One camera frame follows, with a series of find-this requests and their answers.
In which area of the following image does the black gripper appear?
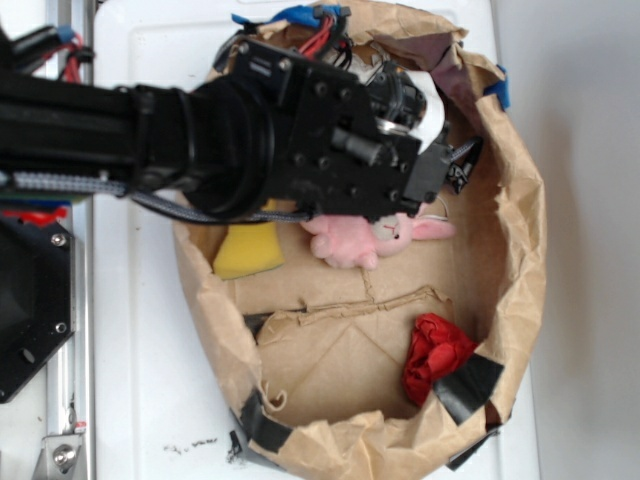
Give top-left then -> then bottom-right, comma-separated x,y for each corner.
228,39 -> 450,219

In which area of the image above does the white paper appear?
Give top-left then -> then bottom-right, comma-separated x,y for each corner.
349,45 -> 384,85

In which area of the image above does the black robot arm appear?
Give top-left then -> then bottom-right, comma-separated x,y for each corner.
1,27 -> 454,224

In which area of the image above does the pink plush bunny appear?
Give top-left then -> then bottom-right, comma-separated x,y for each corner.
301,204 -> 456,270

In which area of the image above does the yellow sponge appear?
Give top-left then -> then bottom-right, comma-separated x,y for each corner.
212,222 -> 285,280

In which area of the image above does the crumpled red cloth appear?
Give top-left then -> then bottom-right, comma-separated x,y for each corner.
401,313 -> 478,407

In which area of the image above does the brown paper bag tray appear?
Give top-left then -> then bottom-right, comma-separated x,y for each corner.
174,1 -> 547,479

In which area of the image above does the black and white wrist camera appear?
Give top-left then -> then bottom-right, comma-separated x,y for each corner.
365,61 -> 445,154

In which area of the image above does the red and black wire bundle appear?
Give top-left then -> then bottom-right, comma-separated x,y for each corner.
297,4 -> 356,69

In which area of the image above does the grey braided cable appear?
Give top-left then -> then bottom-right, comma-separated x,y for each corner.
9,169 -> 314,224

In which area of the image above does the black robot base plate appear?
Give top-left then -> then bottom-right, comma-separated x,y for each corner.
0,217 -> 73,404

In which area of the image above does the aluminium frame rail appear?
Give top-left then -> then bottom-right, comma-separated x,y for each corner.
44,0 -> 96,480

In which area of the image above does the metal corner bracket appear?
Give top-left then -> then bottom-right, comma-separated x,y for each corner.
31,434 -> 87,480

